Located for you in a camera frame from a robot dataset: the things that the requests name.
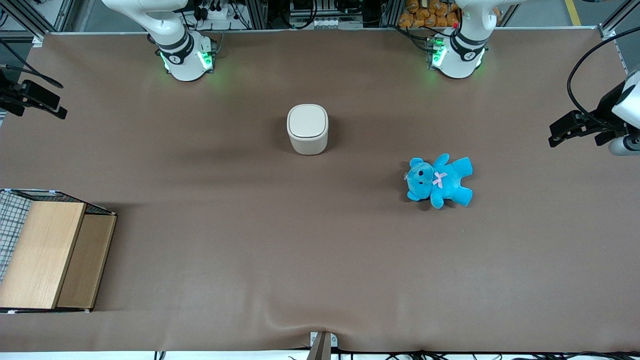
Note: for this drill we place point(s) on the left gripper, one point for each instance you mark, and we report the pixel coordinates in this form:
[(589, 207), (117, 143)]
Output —
[(604, 113)]

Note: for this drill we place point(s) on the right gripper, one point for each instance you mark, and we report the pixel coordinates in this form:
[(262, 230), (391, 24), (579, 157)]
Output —
[(11, 96)]

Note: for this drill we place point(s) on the beige lidded trash can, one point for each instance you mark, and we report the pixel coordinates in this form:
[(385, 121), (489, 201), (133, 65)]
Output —
[(307, 129)]

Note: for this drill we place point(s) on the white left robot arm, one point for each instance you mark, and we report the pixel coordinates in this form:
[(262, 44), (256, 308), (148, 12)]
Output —
[(462, 55)]

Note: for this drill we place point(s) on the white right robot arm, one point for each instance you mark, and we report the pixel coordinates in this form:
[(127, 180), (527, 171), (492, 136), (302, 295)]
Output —
[(182, 60)]

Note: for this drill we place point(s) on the light wooden shelf box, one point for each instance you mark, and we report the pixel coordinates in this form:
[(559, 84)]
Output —
[(47, 255)]

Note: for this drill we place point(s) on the blue teddy bear plush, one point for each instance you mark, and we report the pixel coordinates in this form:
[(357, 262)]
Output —
[(442, 181)]

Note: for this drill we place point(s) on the orange plush toys pile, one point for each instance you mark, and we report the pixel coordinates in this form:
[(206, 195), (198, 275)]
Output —
[(430, 15)]

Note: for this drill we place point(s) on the white power strip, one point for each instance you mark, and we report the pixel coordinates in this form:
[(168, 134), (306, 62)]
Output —
[(220, 11)]

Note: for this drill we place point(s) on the brown table cover cloth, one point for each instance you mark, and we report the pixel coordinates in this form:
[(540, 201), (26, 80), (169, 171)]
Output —
[(250, 250)]

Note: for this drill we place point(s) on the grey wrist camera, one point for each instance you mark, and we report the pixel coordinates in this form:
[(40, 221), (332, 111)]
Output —
[(624, 146)]

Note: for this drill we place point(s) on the aluminium frame profile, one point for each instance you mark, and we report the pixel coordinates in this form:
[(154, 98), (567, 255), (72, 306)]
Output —
[(617, 20), (30, 20)]

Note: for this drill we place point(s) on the metal clamp bracket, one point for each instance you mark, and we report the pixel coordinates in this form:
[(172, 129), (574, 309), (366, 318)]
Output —
[(322, 345)]

